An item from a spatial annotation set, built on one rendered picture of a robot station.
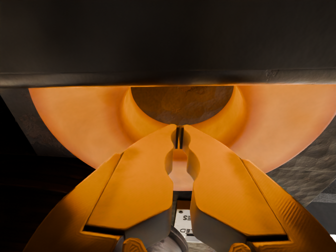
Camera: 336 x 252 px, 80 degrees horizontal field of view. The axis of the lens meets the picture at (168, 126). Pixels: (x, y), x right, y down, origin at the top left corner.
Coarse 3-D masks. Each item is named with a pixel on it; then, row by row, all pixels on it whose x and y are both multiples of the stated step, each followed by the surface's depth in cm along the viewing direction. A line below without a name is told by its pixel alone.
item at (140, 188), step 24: (144, 144) 10; (168, 144) 10; (120, 168) 9; (144, 168) 9; (168, 168) 10; (120, 192) 7; (144, 192) 8; (168, 192) 8; (96, 216) 7; (120, 216) 7; (144, 216) 7; (168, 216) 7; (144, 240) 7
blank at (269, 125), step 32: (32, 96) 10; (64, 96) 10; (96, 96) 10; (128, 96) 12; (256, 96) 9; (288, 96) 9; (320, 96) 9; (64, 128) 11; (96, 128) 11; (128, 128) 12; (160, 128) 15; (224, 128) 13; (256, 128) 11; (288, 128) 11; (320, 128) 11; (96, 160) 14; (256, 160) 13; (288, 160) 13
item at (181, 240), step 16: (0, 160) 30; (16, 160) 30; (32, 160) 29; (48, 160) 30; (64, 160) 30; (80, 160) 31; (0, 176) 28; (16, 176) 27; (32, 176) 27; (48, 176) 28; (64, 176) 28; (80, 176) 29; (48, 192) 23; (64, 192) 23; (176, 240) 32
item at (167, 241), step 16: (0, 192) 23; (16, 192) 23; (32, 192) 23; (0, 208) 22; (16, 208) 22; (32, 208) 22; (48, 208) 22; (0, 224) 20; (16, 224) 21; (32, 224) 21; (0, 240) 19; (16, 240) 20; (160, 240) 28
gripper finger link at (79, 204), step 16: (112, 160) 9; (96, 176) 8; (80, 192) 7; (96, 192) 7; (64, 208) 7; (80, 208) 7; (48, 224) 6; (64, 224) 6; (80, 224) 6; (32, 240) 6; (48, 240) 6; (64, 240) 6; (80, 240) 6; (96, 240) 6; (112, 240) 6
